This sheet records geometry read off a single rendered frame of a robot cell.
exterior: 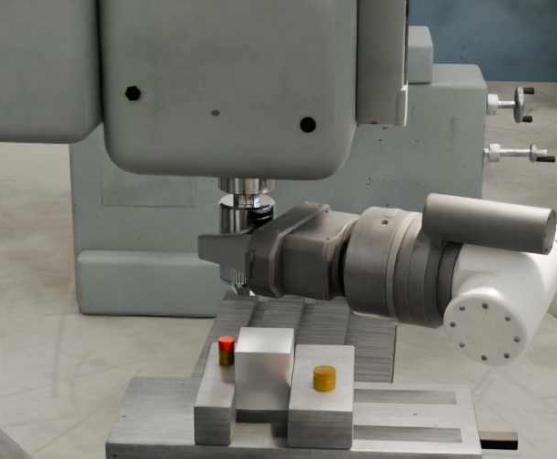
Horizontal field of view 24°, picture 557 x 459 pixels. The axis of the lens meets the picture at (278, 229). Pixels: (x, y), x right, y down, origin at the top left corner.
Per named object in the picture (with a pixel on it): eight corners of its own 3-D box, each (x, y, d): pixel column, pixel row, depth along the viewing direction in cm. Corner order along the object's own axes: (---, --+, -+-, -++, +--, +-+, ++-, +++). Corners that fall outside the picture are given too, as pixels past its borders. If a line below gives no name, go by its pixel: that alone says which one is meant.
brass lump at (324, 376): (336, 382, 126) (336, 364, 125) (335, 392, 124) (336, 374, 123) (313, 382, 126) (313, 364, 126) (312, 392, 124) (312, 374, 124)
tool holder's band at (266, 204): (215, 219, 108) (215, 208, 108) (222, 202, 113) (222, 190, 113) (272, 220, 108) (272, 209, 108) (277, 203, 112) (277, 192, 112)
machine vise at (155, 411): (468, 444, 137) (472, 347, 134) (479, 521, 123) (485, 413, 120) (133, 435, 139) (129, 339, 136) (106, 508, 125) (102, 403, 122)
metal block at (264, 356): (293, 383, 131) (293, 328, 130) (289, 411, 126) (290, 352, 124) (241, 382, 132) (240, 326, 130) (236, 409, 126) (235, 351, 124)
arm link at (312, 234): (313, 175, 114) (444, 192, 108) (313, 280, 117) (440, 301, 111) (242, 214, 103) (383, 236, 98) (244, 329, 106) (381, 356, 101)
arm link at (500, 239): (437, 281, 110) (571, 303, 105) (387, 359, 102) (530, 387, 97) (427, 164, 104) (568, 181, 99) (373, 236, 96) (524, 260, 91)
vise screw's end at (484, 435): (515, 445, 130) (516, 428, 129) (517, 453, 128) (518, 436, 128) (474, 444, 130) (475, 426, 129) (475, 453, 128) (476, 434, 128)
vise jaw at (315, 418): (354, 380, 136) (354, 344, 135) (352, 449, 122) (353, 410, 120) (295, 379, 136) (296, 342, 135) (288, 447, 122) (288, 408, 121)
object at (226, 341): (235, 359, 131) (235, 336, 130) (234, 365, 130) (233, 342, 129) (219, 359, 131) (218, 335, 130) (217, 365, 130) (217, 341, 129)
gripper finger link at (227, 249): (201, 226, 110) (267, 236, 107) (202, 262, 111) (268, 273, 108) (191, 231, 109) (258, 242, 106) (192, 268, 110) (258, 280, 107)
